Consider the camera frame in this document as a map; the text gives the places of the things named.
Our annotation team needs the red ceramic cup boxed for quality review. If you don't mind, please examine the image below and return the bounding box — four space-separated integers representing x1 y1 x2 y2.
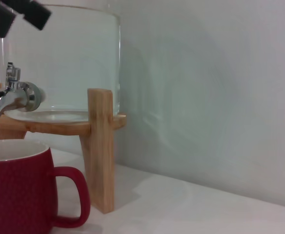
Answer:
0 140 91 234

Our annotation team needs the glass water dispenser jar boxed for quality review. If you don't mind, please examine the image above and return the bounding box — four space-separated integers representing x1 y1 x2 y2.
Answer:
0 3 122 121

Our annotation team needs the wooden dispenser stand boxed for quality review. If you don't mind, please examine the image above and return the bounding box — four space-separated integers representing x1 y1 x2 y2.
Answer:
0 82 127 215

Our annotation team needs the chrome faucet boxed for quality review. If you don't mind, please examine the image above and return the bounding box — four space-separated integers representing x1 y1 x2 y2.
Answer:
0 62 47 121

